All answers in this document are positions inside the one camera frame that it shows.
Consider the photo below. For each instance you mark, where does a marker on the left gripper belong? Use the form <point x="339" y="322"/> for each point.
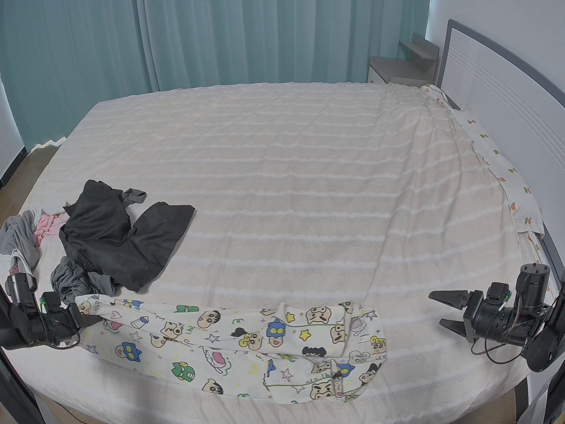
<point x="62" y="327"/>

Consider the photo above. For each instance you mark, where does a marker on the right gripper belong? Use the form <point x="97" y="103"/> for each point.
<point x="494" y="325"/>

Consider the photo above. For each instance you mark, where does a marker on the bed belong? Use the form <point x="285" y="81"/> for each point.
<point x="287" y="170"/>

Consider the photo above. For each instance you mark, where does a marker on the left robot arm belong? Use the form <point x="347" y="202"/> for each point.
<point x="17" y="329"/>

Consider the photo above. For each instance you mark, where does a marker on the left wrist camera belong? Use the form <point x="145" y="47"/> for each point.
<point x="50" y="303"/>

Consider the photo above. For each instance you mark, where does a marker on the dark grey garment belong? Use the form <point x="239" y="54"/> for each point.
<point x="73" y="281"/>

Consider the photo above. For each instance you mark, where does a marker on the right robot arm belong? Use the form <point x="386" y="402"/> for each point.
<point x="543" y="342"/>

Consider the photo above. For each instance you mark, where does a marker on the blue-green curtain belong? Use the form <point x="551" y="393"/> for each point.
<point x="66" y="60"/>
<point x="287" y="24"/>

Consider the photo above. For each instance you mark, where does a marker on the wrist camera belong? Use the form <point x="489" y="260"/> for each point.
<point x="498" y="294"/>
<point x="50" y="303"/>

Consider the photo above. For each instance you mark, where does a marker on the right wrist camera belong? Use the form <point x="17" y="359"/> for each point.
<point x="498" y="294"/>

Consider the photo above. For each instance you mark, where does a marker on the white printed pyjama top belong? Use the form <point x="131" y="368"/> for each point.
<point x="220" y="342"/>

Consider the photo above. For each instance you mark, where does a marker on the grey bedside table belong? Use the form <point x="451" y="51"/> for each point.
<point x="393" y="69"/>

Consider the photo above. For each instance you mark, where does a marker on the black garment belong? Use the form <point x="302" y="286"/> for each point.
<point x="114" y="232"/>

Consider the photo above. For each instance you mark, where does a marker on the white printed pillow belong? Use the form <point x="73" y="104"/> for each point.
<point x="503" y="166"/>

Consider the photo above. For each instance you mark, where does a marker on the pink garment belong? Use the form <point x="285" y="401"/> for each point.
<point x="46" y="225"/>

